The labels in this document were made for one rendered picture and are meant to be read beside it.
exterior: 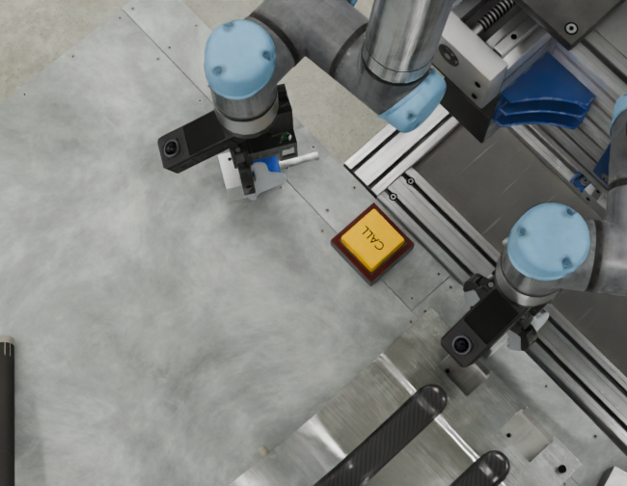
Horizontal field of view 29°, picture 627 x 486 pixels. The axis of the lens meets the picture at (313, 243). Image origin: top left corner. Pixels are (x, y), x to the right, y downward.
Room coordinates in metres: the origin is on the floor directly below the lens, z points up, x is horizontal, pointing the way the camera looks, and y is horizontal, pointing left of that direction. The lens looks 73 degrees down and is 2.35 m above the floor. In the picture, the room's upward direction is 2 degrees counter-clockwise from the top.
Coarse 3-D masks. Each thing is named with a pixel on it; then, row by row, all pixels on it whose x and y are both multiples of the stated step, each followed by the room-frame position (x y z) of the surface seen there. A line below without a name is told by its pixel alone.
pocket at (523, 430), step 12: (516, 420) 0.21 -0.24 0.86; (528, 420) 0.21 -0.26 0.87; (504, 432) 0.20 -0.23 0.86; (516, 432) 0.20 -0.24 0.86; (528, 432) 0.20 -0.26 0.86; (540, 432) 0.19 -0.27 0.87; (516, 444) 0.18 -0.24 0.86; (528, 444) 0.18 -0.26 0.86; (540, 444) 0.18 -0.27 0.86; (528, 456) 0.17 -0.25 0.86
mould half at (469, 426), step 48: (432, 336) 0.31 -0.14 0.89; (384, 384) 0.26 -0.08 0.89; (432, 384) 0.25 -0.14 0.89; (480, 384) 0.25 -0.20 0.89; (336, 432) 0.20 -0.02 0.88; (432, 432) 0.20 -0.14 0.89; (480, 432) 0.19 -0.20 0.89; (240, 480) 0.14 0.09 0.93; (288, 480) 0.14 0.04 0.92; (384, 480) 0.14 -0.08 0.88; (432, 480) 0.14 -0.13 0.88; (528, 480) 0.13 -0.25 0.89
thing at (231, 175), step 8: (312, 152) 0.58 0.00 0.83; (224, 160) 0.57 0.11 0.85; (256, 160) 0.57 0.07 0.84; (264, 160) 0.57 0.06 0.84; (272, 160) 0.57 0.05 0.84; (280, 160) 0.57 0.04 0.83; (288, 160) 0.57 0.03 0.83; (296, 160) 0.57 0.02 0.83; (304, 160) 0.57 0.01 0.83; (312, 160) 0.57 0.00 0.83; (224, 168) 0.55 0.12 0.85; (232, 168) 0.55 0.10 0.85; (272, 168) 0.56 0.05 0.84; (280, 168) 0.56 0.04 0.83; (224, 176) 0.54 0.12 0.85; (232, 176) 0.54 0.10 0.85; (232, 184) 0.53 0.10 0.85; (240, 184) 0.53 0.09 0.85; (232, 192) 0.53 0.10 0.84; (240, 192) 0.53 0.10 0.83; (232, 200) 0.53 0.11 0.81
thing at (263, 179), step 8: (256, 168) 0.53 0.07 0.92; (264, 168) 0.53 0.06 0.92; (256, 176) 0.52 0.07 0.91; (264, 176) 0.52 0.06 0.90; (272, 176) 0.52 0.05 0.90; (280, 176) 0.53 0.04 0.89; (256, 184) 0.52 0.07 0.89; (264, 184) 0.52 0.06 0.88; (272, 184) 0.52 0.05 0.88; (256, 192) 0.51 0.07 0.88
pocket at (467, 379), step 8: (448, 360) 0.29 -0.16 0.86; (448, 368) 0.28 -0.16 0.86; (456, 368) 0.28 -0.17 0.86; (464, 368) 0.28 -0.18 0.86; (472, 368) 0.28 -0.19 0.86; (480, 368) 0.27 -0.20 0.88; (448, 376) 0.27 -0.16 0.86; (456, 376) 0.27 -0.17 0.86; (464, 376) 0.27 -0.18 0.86; (472, 376) 0.27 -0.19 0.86; (480, 376) 0.27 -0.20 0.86; (488, 376) 0.26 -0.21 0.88; (456, 384) 0.26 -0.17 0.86; (464, 384) 0.26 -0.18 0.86; (472, 384) 0.26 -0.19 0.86; (464, 392) 0.25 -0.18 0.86
